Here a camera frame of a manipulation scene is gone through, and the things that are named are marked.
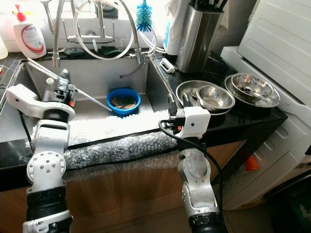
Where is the long silver metal spoon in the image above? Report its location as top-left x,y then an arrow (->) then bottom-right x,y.
26,58 -> 112,111

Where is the shallow steel plate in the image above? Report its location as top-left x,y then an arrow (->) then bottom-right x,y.
176,80 -> 236,113

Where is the steel bowl with spoon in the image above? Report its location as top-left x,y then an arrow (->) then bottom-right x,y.
231,73 -> 275,99

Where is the white looped hose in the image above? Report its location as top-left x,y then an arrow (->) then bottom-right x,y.
73,0 -> 156,61

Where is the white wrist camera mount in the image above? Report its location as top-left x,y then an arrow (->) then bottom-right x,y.
5,83 -> 76,121
175,107 -> 211,141

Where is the steel knife block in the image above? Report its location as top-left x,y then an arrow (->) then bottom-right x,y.
176,0 -> 229,73

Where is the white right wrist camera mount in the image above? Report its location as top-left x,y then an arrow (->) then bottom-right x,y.
175,107 -> 211,141

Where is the wooden base cabinet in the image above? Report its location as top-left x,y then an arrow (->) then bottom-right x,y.
0,143 -> 248,233

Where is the blue bowl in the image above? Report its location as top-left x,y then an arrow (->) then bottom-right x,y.
108,88 -> 142,117

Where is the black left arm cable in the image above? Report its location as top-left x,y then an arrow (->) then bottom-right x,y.
23,121 -> 35,151

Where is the small white box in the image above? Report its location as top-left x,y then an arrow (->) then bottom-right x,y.
159,57 -> 175,73

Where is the hanging metal ladle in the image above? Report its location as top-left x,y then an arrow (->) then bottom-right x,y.
40,0 -> 56,34

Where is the steel sink basin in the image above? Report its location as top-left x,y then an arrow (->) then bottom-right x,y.
0,58 -> 180,141

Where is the white bubble wrap sheet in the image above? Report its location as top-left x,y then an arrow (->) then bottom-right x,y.
29,109 -> 180,168

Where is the dark scouring sponge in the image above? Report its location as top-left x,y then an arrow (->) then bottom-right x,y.
102,45 -> 127,57
63,48 -> 86,59

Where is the translucent white bottle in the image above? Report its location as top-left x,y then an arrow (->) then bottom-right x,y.
0,34 -> 9,60

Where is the white washing machine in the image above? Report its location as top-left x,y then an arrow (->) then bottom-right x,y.
219,0 -> 311,212

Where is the white red pump soap bottle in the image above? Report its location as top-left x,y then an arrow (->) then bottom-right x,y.
12,4 -> 48,60

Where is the steel spring neck faucet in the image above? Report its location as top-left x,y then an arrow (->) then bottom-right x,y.
51,0 -> 149,68

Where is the small orange object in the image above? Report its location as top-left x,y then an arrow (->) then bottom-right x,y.
245,154 -> 260,171

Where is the white bottle with blue label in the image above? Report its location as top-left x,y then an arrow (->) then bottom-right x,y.
163,0 -> 192,55

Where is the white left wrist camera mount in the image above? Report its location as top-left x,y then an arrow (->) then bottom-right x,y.
5,83 -> 76,121

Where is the wide steel plate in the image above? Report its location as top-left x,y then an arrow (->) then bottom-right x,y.
225,73 -> 281,108

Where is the clear glass bottle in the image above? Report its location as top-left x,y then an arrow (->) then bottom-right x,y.
43,78 -> 56,90

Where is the blue bottle brush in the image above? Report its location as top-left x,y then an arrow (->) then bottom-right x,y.
136,0 -> 154,33

